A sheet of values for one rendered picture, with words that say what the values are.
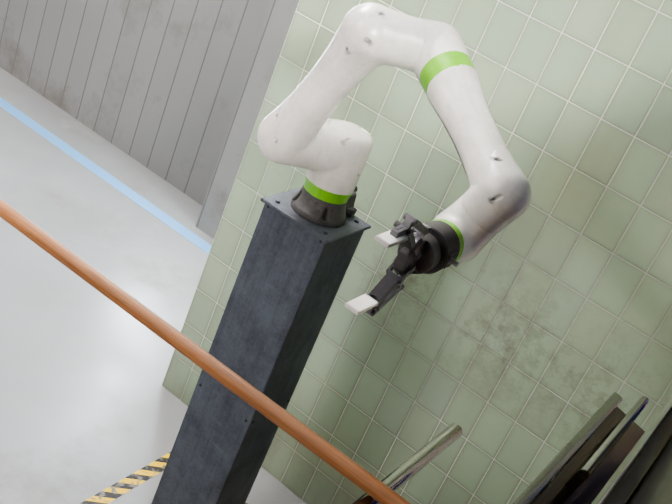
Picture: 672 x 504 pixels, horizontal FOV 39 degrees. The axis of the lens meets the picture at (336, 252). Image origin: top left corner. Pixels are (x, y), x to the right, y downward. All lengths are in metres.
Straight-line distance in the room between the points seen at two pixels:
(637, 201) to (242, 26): 2.65
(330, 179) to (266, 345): 0.49
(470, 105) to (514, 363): 1.11
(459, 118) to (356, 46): 0.26
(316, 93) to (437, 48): 0.29
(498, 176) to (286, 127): 0.62
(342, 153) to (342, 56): 0.36
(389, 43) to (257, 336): 0.92
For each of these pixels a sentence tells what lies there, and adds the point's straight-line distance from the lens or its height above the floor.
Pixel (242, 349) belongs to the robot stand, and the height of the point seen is 0.78.
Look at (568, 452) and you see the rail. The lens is 1.51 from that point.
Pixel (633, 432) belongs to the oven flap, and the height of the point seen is 1.41.
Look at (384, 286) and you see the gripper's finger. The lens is 1.67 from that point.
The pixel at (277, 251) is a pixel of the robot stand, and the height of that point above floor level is 1.09.
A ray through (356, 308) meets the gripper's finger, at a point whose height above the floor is 1.43.
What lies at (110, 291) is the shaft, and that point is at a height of 1.20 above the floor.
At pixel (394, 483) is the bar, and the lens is 1.70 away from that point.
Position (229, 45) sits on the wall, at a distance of 4.81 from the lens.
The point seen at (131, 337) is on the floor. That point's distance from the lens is 3.86.
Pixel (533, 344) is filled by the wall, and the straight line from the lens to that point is 2.79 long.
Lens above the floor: 2.18
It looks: 25 degrees down
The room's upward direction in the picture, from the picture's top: 23 degrees clockwise
